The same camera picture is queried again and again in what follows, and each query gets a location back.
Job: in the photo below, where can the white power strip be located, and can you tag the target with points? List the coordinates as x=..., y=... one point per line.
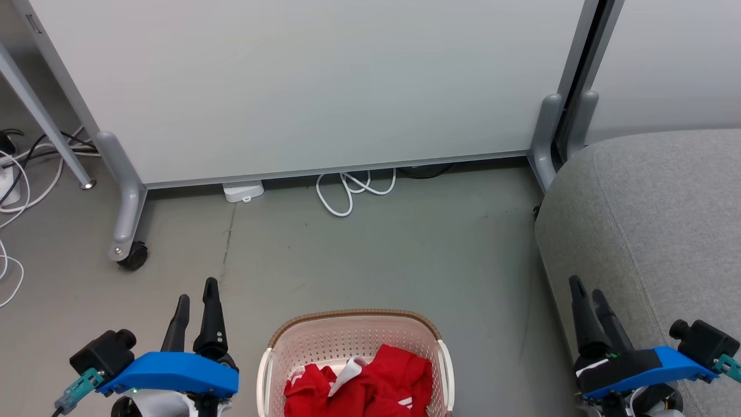
x=11, y=185

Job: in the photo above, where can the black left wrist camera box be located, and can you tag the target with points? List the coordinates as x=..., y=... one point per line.
x=104, y=350

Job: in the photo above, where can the black caster wheel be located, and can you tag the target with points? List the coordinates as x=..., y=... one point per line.
x=133, y=256

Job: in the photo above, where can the teal right camera connector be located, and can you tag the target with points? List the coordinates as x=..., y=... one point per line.
x=728, y=366

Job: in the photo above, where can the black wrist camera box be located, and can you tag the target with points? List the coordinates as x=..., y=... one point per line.
x=706, y=341
x=104, y=350

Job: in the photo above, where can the narrow white partition panel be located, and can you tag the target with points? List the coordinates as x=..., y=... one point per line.
x=671, y=58

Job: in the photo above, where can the grey fabric sofa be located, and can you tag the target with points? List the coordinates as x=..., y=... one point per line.
x=654, y=231

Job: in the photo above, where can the beige perforated laundry basket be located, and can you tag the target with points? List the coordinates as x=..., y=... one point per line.
x=341, y=336

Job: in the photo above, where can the small white adapter box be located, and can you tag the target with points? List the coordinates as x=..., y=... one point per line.
x=243, y=190

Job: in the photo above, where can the teal left camera connector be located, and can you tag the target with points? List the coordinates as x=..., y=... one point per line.
x=78, y=391

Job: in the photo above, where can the grey metal table leg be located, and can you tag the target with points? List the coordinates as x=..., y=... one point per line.
x=40, y=110

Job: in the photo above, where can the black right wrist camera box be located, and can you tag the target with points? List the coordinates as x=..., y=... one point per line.
x=706, y=341

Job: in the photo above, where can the teal camera connector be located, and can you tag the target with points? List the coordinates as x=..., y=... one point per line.
x=728, y=366
x=78, y=391

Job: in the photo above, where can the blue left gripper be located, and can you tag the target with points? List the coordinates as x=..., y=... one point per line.
x=173, y=370

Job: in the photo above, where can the red shirt with white trim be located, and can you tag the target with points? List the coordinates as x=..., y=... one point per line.
x=315, y=394

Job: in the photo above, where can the wide white partition panel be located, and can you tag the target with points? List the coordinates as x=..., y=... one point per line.
x=312, y=81

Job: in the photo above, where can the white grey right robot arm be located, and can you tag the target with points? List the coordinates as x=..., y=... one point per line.
x=648, y=402

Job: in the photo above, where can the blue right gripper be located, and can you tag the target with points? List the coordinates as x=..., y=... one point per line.
x=631, y=368

